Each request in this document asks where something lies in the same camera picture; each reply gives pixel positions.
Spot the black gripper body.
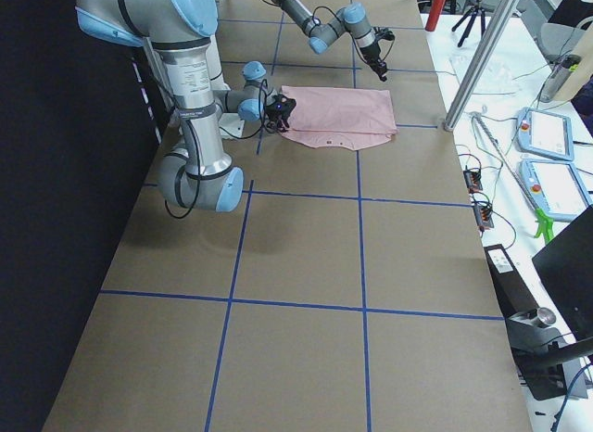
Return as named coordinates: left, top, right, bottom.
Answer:
left=265, top=94, right=297, bottom=132
left=359, top=27, right=395, bottom=75

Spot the pink Snoopy t-shirt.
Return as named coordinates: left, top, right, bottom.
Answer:
left=282, top=85, right=398, bottom=151

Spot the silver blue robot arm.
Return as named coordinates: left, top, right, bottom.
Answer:
left=76, top=0, right=296, bottom=212
left=270, top=0, right=395, bottom=82

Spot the red bottle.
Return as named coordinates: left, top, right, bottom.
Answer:
left=424, top=0, right=447, bottom=32

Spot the clear plastic bag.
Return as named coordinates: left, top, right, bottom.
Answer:
left=448, top=55, right=520, bottom=95

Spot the threaded metal rod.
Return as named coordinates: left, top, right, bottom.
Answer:
left=470, top=112, right=538, bottom=212

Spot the upper orange connector block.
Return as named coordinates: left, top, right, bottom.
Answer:
left=463, top=169, right=483, bottom=194

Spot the orange connector block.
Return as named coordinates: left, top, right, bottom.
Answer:
left=473, top=202, right=494, bottom=232
left=463, top=169, right=483, bottom=194

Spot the upper blue teach pendant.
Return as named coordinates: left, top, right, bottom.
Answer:
left=517, top=108, right=574, bottom=161

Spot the blue teach pendant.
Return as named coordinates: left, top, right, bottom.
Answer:
left=519, top=159, right=592, bottom=222
left=517, top=108, right=574, bottom=161

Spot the lower orange connector block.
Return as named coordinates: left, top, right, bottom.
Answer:
left=473, top=202, right=494, bottom=232

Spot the lower blue teach pendant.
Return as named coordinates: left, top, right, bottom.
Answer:
left=519, top=159, right=592, bottom=222

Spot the green plastic clamp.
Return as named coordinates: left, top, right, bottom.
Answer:
left=535, top=208, right=554, bottom=245

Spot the black box with label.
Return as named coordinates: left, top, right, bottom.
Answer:
left=484, top=244, right=539, bottom=318

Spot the black monitor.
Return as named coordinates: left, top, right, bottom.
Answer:
left=532, top=208, right=593, bottom=339

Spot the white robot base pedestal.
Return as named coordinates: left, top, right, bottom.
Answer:
left=203, top=32, right=246, bottom=140

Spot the black camera tripod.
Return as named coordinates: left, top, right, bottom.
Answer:
left=451, top=0, right=486, bottom=47

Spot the aluminium frame post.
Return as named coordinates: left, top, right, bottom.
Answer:
left=443, top=0, right=520, bottom=132

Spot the metal cylinder clamp mount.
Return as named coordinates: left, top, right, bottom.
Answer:
left=505, top=307, right=573, bottom=356

